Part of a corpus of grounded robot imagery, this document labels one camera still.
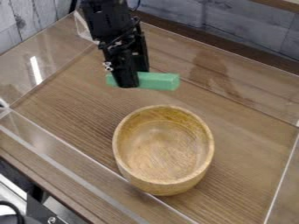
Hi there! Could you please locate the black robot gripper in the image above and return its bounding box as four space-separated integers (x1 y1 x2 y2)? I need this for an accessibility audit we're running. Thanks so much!
81 0 150 88

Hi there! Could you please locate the green rectangular block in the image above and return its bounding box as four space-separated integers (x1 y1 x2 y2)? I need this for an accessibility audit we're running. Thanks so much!
106 71 183 92

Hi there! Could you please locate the wooden oval bowl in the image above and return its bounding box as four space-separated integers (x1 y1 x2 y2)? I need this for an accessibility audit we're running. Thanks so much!
113 105 215 196

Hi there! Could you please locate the clear acrylic corner bracket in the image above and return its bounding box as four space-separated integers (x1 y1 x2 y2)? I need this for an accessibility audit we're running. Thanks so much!
74 11 98 44

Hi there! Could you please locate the clear acrylic enclosure wall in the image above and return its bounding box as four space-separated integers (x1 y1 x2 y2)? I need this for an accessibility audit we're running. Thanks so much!
0 17 299 224

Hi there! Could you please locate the black metal bracket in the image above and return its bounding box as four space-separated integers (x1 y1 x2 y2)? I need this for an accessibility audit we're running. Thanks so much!
25 195 74 224

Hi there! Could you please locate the black cable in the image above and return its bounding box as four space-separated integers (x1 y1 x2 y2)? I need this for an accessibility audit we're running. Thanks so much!
0 200 26 224

